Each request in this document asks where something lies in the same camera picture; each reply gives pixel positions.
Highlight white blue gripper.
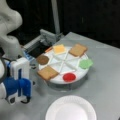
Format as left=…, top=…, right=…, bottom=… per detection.
left=0, top=57, right=32, bottom=104

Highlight brown meat patty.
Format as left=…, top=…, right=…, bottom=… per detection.
left=36, top=55, right=49, bottom=65

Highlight red tomato slice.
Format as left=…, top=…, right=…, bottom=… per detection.
left=63, top=73, right=76, bottom=82

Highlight white round divided tray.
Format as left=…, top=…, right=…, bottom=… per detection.
left=38, top=46, right=89, bottom=90

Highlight yellow cheese slice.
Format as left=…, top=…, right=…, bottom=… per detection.
left=53, top=44, right=66, bottom=54

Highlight white paper plate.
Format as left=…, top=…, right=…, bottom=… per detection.
left=45, top=95, right=97, bottom=120

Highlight grey metal frame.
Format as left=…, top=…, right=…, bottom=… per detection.
left=23, top=0, right=63, bottom=52

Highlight toast bread slice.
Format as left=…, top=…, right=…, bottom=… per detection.
left=69, top=44, right=87, bottom=57
left=38, top=66, right=58, bottom=80

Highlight green lettuce piece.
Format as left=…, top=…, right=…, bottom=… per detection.
left=79, top=59, right=93, bottom=69

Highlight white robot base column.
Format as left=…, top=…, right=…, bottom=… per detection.
left=0, top=4, right=24, bottom=60

